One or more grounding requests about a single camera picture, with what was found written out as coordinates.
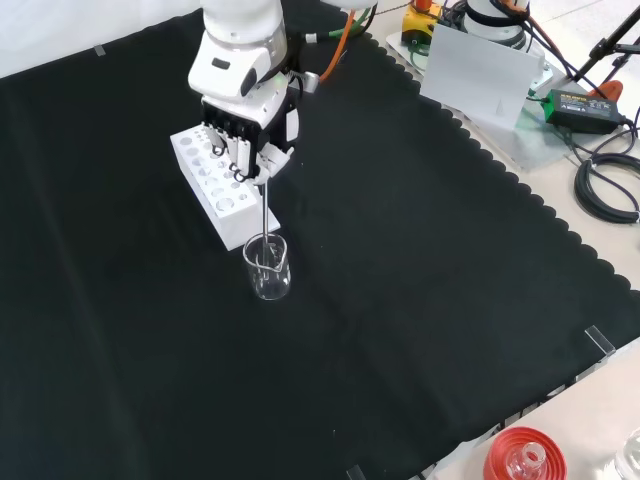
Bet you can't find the grey metal base plate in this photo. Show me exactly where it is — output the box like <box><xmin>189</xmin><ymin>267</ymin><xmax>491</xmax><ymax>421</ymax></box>
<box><xmin>383</xmin><ymin>29</ymin><xmax>594</xmax><ymax>174</ymax></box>

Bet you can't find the small clear glass beaker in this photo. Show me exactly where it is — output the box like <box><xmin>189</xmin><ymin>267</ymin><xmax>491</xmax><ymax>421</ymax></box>
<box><xmin>242</xmin><ymin>232</ymin><xmax>293</xmax><ymax>302</ymax></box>

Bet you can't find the orange tripod part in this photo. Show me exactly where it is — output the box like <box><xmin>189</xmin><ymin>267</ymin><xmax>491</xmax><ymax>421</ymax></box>
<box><xmin>589</xmin><ymin>79</ymin><xmax>625</xmax><ymax>101</ymax></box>

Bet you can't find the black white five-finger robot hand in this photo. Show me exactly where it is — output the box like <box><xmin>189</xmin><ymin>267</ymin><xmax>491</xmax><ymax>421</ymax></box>
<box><xmin>199</xmin><ymin>79</ymin><xmax>302</xmax><ymax>189</ymax></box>

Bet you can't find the small clear glass flask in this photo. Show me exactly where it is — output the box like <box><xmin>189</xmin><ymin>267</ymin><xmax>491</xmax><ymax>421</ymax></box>
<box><xmin>506</xmin><ymin>442</ymin><xmax>547</xmax><ymax>480</ymax></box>

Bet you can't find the clear glass vessel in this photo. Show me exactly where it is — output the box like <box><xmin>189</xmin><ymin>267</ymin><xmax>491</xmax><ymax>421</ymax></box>
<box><xmin>613</xmin><ymin>428</ymin><xmax>640</xmax><ymax>480</ymax></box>

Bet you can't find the white test tube rack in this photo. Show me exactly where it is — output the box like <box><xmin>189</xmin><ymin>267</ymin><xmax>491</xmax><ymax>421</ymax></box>
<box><xmin>169</xmin><ymin>127</ymin><xmax>280</xmax><ymax>252</ymax></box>

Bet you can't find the black scalloped bench cloth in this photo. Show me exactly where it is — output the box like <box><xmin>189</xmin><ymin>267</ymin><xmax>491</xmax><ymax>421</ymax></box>
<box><xmin>0</xmin><ymin>0</ymin><xmax>640</xmax><ymax>480</ymax></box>

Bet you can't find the coiled black cable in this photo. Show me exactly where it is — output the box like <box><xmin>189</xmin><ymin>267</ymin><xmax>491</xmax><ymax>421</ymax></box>
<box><xmin>572</xmin><ymin>152</ymin><xmax>640</xmax><ymax>225</ymax></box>

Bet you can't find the yellow stop button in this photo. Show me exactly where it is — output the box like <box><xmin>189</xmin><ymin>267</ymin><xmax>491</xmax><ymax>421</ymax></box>
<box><xmin>402</xmin><ymin>0</ymin><xmax>445</xmax><ymax>47</ymax></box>

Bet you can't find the pale board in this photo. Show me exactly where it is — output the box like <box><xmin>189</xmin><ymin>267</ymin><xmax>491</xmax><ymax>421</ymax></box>
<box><xmin>419</xmin><ymin>23</ymin><xmax>547</xmax><ymax>132</ymax></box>

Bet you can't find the black tripod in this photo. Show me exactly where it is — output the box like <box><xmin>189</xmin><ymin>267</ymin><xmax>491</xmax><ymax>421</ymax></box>
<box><xmin>574</xmin><ymin>4</ymin><xmax>640</xmax><ymax>86</ymax></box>

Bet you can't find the black power adapter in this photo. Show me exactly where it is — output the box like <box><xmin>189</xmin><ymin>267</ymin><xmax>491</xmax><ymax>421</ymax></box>
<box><xmin>543</xmin><ymin>88</ymin><xmax>629</xmax><ymax>135</ymax></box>

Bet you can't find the green cable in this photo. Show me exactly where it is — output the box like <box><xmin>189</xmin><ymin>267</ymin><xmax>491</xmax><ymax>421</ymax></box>
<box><xmin>302</xmin><ymin>9</ymin><xmax>374</xmax><ymax>45</ymax></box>

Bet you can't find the orange cable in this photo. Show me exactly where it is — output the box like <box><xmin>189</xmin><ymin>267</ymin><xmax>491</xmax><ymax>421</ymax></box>
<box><xmin>318</xmin><ymin>8</ymin><xmax>361</xmax><ymax>84</ymax></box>

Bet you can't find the clear glass rod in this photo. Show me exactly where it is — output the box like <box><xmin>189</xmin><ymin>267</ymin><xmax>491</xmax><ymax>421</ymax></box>
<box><xmin>258</xmin><ymin>178</ymin><xmax>274</xmax><ymax>281</ymax></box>

